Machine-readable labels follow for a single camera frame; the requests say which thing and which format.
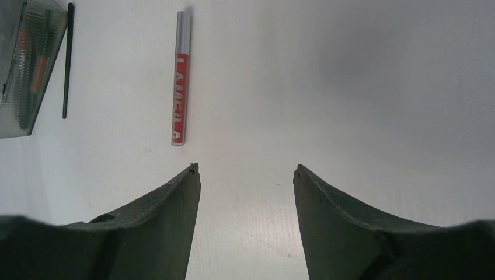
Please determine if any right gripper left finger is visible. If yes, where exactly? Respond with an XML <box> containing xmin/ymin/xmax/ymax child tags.
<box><xmin>1</xmin><ymin>163</ymin><xmax>201</xmax><ymax>279</ymax></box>

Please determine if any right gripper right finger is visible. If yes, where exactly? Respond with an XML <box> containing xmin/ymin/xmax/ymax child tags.
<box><xmin>293</xmin><ymin>165</ymin><xmax>494</xmax><ymax>279</ymax></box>

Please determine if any orange lip gloss tube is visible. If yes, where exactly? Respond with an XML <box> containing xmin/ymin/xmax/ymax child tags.
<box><xmin>31</xmin><ymin>55</ymin><xmax>50</xmax><ymax>93</ymax></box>

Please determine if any red lip gloss tube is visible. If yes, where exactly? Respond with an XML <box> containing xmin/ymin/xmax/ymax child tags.
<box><xmin>171</xmin><ymin>10</ymin><xmax>191</xmax><ymax>146</ymax></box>

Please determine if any clear acrylic organizer box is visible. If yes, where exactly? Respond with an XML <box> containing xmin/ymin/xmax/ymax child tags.
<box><xmin>1</xmin><ymin>0</ymin><xmax>68</xmax><ymax>138</ymax></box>

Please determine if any long thin black brush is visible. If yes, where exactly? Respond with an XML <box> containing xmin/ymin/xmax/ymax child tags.
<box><xmin>62</xmin><ymin>2</ymin><xmax>75</xmax><ymax>120</ymax></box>

